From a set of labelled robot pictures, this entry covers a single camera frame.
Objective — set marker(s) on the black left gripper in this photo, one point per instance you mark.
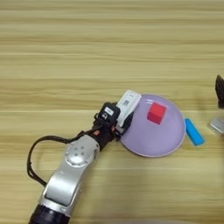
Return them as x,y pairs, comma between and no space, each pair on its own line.
105,134

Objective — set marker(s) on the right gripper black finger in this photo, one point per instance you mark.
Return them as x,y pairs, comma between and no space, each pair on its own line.
220,92

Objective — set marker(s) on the white rectangular device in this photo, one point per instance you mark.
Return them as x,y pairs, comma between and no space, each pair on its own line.
128,102

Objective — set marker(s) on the red cube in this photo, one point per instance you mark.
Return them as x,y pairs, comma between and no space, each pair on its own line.
156,113

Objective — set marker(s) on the small silver square tin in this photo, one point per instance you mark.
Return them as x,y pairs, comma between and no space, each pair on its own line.
218,125

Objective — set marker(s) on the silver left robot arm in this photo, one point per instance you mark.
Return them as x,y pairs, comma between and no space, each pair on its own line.
67,180

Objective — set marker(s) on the left gripper labelled black box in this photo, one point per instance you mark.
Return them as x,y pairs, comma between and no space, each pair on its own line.
108,112

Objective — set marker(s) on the lilac round plate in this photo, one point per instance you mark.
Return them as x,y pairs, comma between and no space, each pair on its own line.
157,137

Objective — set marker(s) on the blue rectangular bar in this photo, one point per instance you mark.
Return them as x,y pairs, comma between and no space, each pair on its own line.
194,132

